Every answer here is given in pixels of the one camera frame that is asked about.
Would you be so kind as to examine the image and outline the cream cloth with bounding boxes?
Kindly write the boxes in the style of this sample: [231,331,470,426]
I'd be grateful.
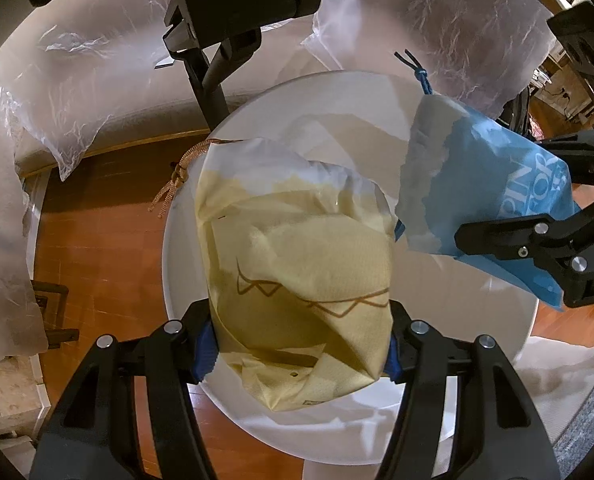
[514,344,594,480]

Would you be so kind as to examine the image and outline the clear plastic table cover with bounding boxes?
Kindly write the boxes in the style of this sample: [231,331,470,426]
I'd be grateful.
[0,0,565,361]

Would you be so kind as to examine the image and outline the grey rug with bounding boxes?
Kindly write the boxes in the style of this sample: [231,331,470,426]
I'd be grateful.
[552,375,594,480]

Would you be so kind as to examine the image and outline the white round bin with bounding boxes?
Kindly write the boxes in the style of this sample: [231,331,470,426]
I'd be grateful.
[161,71,538,466]

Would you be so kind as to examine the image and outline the yellow drawstring pouch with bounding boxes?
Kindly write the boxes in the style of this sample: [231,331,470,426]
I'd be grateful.
[149,137,400,413]

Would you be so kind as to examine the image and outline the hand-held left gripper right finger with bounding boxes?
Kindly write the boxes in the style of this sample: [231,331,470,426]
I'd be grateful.
[377,300,562,480]

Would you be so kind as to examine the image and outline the blue drawstring pouch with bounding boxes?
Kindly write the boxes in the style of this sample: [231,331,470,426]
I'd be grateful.
[394,50,582,311]

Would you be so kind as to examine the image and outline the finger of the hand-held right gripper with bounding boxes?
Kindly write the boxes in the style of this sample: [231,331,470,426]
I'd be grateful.
[532,130,594,196]
[454,195,594,308]

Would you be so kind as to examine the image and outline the dark wooden stand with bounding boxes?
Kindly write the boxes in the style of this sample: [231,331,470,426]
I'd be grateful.
[31,280,81,351]

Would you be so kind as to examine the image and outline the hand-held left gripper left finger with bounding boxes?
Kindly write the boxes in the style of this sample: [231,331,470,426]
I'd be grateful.
[30,302,219,480]

